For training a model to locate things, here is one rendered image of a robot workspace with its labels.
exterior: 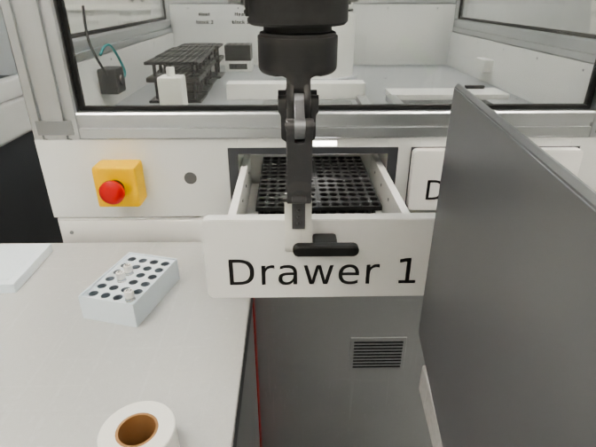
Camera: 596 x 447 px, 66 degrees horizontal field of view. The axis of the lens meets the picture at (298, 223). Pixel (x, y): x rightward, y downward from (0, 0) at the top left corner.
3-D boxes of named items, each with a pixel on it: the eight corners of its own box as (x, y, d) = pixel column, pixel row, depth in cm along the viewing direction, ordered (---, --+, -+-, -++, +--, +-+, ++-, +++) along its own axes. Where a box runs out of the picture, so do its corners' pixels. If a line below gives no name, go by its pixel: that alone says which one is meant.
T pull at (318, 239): (358, 256, 52) (359, 246, 52) (293, 257, 52) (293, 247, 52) (355, 241, 55) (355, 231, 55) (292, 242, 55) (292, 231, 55)
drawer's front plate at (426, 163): (568, 208, 83) (584, 150, 78) (407, 210, 83) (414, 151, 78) (562, 205, 85) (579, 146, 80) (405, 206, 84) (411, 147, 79)
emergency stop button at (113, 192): (124, 206, 75) (120, 183, 74) (99, 206, 75) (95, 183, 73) (129, 199, 78) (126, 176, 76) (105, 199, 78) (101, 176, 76)
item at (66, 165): (608, 213, 86) (633, 137, 79) (53, 217, 84) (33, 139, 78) (449, 104, 171) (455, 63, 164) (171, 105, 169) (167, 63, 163)
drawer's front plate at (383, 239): (435, 295, 59) (447, 218, 54) (207, 298, 59) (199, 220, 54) (431, 288, 61) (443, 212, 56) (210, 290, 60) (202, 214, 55)
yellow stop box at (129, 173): (139, 208, 78) (133, 168, 75) (97, 209, 78) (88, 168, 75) (148, 197, 83) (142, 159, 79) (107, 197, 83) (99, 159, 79)
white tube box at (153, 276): (137, 327, 63) (132, 304, 61) (83, 318, 64) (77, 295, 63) (180, 278, 73) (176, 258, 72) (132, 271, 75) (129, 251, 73)
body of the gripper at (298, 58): (259, 24, 46) (262, 116, 51) (254, 33, 39) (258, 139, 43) (333, 24, 47) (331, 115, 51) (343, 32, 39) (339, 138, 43)
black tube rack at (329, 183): (379, 247, 67) (382, 206, 64) (257, 247, 67) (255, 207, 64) (357, 189, 87) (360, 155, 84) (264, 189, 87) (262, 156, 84)
